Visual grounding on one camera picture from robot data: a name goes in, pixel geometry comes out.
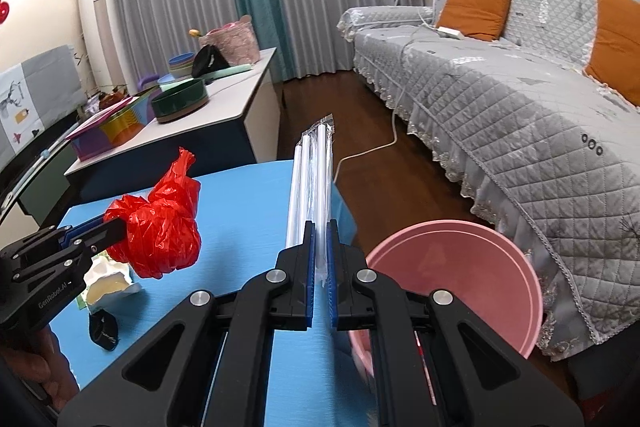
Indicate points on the torn white carton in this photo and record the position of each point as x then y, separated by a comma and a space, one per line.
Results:
112, 289

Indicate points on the white coffee table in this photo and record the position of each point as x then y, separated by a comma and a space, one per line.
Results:
230, 107

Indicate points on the red plastic bag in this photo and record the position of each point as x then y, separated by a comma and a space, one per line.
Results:
155, 227

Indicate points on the grey quilted sofa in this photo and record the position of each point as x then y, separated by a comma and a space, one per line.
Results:
500, 107

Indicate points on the dark television cabinet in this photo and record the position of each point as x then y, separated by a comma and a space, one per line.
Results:
35, 187

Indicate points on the colourful striped box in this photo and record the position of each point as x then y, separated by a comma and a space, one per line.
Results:
110, 132

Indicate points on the stack of coloured bowls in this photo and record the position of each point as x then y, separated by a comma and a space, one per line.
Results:
181, 64

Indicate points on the white power strip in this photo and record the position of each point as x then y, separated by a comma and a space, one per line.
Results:
449, 33

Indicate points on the light green rolled mat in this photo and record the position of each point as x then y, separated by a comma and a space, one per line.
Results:
230, 72

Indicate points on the grey television dust cover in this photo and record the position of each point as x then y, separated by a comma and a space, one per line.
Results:
40, 102

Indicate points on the person's left hand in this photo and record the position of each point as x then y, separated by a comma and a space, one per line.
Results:
50, 372

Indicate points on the white standing air conditioner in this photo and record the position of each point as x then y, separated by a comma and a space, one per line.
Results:
100, 27

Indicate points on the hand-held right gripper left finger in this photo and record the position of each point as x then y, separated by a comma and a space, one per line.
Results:
310, 277

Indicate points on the pack of clear straws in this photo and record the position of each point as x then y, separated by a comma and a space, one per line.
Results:
312, 177

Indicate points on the dark green round bowl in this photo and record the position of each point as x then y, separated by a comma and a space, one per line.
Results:
180, 104

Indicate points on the small orange cushion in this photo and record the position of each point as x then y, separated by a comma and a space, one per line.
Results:
475, 9

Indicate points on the pink basket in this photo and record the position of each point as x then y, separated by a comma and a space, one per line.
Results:
232, 39

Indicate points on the black bag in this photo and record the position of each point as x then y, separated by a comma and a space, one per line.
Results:
207, 62

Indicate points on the pink plastic bin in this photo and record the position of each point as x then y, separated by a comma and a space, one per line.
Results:
450, 257

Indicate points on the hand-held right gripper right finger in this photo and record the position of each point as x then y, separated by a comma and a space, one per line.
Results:
333, 277

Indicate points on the large orange cushion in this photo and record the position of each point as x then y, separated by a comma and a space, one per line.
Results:
617, 47

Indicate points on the red wall decoration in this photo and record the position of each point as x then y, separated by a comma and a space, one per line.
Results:
4, 11

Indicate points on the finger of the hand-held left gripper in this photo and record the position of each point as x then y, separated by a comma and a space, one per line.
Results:
102, 239
82, 227

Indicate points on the brown teapot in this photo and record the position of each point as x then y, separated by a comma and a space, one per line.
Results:
111, 98

